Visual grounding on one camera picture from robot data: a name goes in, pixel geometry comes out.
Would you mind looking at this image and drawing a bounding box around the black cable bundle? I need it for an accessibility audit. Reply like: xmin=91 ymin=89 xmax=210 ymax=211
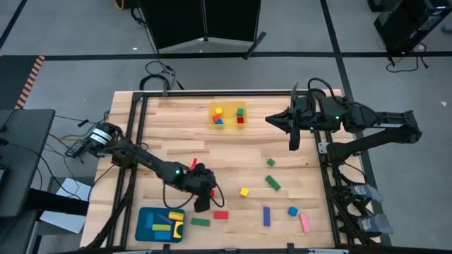
xmin=324 ymin=165 xmax=384 ymax=248

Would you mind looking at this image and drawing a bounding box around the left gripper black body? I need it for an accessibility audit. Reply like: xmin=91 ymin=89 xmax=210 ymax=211
xmin=183 ymin=162 xmax=218 ymax=213

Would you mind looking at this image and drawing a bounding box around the thin black floor cable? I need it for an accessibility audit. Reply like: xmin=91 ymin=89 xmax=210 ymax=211
xmin=386 ymin=44 xmax=430 ymax=74

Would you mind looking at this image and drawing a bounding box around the black folding partition screen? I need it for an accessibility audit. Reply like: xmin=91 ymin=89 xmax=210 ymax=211
xmin=140 ymin=0 xmax=268 ymax=60

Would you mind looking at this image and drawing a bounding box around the teal plastic tray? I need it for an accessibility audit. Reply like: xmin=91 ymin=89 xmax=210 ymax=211
xmin=135 ymin=207 xmax=186 ymax=243

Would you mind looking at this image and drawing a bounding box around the yellow translucent plastic bin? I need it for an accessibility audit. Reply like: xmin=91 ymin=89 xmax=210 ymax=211
xmin=208 ymin=101 xmax=248 ymax=131

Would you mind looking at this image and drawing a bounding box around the pink long block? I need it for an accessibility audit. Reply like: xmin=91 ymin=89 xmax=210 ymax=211
xmin=299 ymin=212 xmax=311 ymax=234

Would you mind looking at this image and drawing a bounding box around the orange black hazard tape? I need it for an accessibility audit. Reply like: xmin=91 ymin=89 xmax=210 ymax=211
xmin=14 ymin=55 xmax=46 ymax=110

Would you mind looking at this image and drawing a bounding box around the black desk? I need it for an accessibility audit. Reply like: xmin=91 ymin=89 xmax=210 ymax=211
xmin=0 ymin=109 xmax=57 ymax=218

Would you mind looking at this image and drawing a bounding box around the coiled black cable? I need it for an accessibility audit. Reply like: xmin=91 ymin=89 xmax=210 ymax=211
xmin=139 ymin=60 xmax=185 ymax=92

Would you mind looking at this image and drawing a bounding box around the black equipment cart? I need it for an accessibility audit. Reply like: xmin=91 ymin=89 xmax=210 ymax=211
xmin=367 ymin=0 xmax=452 ymax=56

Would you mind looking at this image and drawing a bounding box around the white sheet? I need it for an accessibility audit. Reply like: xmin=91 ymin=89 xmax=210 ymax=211
xmin=39 ymin=177 xmax=93 ymax=234

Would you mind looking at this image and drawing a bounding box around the black power adapter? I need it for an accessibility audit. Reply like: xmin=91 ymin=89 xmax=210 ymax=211
xmin=65 ymin=140 xmax=86 ymax=159

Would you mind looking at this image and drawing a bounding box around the black aluminium table frame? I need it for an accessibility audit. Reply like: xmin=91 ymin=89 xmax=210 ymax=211
xmin=105 ymin=90 xmax=343 ymax=252

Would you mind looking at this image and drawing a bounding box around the yellow arch block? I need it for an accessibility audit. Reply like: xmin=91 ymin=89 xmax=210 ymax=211
xmin=172 ymin=221 xmax=185 ymax=239

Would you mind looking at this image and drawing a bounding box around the grey plastic pouch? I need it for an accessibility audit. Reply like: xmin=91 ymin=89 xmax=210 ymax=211
xmin=356 ymin=213 xmax=395 ymax=236
xmin=351 ymin=183 xmax=384 ymax=205

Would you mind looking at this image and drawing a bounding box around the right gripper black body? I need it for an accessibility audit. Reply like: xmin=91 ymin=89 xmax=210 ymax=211
xmin=290 ymin=94 xmax=321 ymax=152

